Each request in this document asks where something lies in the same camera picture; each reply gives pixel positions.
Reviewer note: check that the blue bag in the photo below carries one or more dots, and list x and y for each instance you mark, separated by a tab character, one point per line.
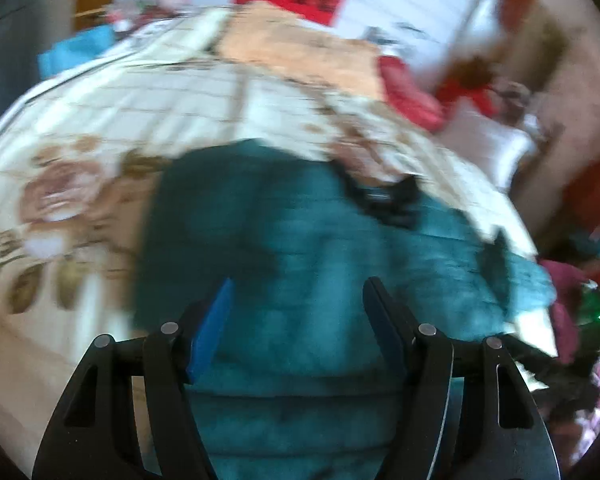
77	50

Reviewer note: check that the cream floral checked bed quilt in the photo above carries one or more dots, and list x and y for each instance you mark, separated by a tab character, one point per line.
130	110

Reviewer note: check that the pink cloth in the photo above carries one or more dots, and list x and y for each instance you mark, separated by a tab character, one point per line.
565	305

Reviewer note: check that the red hanging cloth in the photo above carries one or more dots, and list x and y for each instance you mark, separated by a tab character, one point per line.
592	195

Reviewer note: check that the grey wardrobe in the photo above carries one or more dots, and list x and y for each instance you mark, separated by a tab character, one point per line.
20	20

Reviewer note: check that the dark green puffer jacket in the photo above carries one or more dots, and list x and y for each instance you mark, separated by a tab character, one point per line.
290	220

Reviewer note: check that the white pillow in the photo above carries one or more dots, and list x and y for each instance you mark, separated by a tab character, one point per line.
490	145

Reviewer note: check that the red pillow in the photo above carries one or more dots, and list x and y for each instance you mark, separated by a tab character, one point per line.
410	95

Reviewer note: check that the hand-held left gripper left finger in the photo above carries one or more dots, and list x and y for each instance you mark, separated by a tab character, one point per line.
212	330

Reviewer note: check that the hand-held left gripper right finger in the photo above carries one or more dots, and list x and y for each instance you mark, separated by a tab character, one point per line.
385	325

